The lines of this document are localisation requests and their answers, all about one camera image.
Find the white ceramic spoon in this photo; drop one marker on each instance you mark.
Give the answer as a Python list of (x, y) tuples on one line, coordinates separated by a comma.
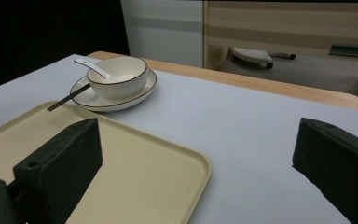
[(94, 69)]

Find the white table mat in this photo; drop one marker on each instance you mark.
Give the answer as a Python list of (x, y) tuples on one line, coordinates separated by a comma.
[(245, 137)]

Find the white cabinet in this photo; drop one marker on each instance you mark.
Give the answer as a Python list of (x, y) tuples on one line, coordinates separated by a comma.
[(164, 31)]

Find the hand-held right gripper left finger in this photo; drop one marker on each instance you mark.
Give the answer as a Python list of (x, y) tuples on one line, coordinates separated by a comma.
[(62, 161)]

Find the wooden cabinet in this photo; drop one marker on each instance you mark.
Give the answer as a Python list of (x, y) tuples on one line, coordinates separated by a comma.
[(292, 28)]

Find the grey object on shelf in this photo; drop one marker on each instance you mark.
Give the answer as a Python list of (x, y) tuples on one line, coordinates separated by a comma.
[(254, 56)]

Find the white bowl with dark rim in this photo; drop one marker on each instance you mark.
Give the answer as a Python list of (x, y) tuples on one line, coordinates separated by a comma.
[(121, 81)]

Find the dark chopstick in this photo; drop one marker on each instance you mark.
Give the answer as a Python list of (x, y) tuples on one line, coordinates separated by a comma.
[(66, 99)]

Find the green flat object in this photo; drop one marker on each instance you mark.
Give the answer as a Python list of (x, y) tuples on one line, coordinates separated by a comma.
[(352, 51)]

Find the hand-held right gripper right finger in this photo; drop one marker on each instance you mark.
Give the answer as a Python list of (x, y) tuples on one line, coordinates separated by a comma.
[(338, 161)]

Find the wooden table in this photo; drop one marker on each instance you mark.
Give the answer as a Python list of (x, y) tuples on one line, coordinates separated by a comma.
[(261, 83)]

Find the white plate with dark rim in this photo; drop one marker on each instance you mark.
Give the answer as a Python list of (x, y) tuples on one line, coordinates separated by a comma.
[(105, 102)]

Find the beige plastic tray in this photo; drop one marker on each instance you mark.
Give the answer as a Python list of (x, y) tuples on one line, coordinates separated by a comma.
[(143, 174)]

